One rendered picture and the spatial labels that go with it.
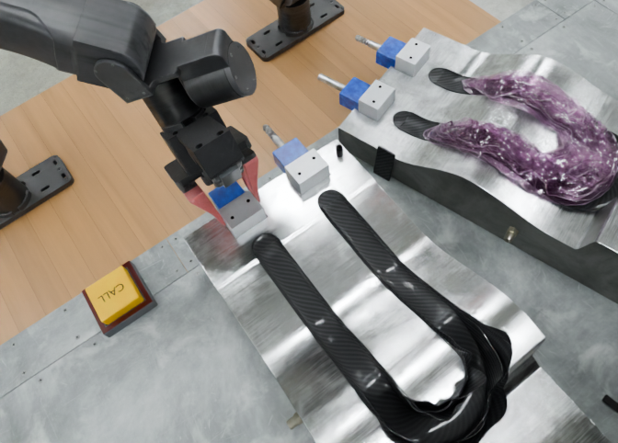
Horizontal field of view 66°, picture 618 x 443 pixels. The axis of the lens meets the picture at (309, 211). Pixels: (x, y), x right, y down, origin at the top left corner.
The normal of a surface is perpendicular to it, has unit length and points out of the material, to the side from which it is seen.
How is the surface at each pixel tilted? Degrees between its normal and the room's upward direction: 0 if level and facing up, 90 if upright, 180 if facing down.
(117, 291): 0
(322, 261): 4
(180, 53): 20
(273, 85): 0
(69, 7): 24
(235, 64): 70
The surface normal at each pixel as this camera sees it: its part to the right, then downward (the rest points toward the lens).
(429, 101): -0.07, -0.46
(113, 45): 0.33, -0.42
